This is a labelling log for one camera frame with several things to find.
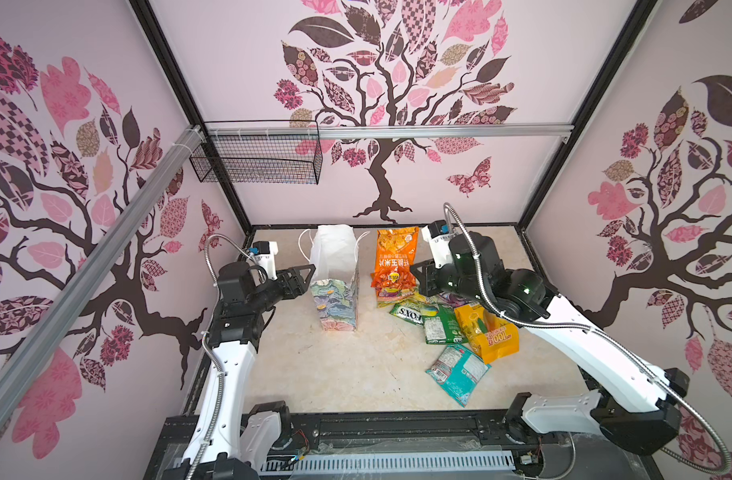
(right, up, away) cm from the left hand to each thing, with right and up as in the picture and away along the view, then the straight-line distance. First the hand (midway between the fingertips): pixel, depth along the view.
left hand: (309, 273), depth 74 cm
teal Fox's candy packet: (+40, -28, +8) cm, 50 cm away
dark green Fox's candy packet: (+37, -17, +14) cm, 43 cm away
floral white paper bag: (+6, -9, +7) cm, 13 cm away
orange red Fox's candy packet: (+22, -9, +23) cm, 33 cm away
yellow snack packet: (+50, -19, +11) cm, 55 cm away
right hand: (+25, +3, -8) cm, 26 cm away
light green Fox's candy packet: (+29, -14, +19) cm, 37 cm away
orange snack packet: (+22, +3, -5) cm, 22 cm away
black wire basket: (-30, +44, +48) cm, 72 cm away
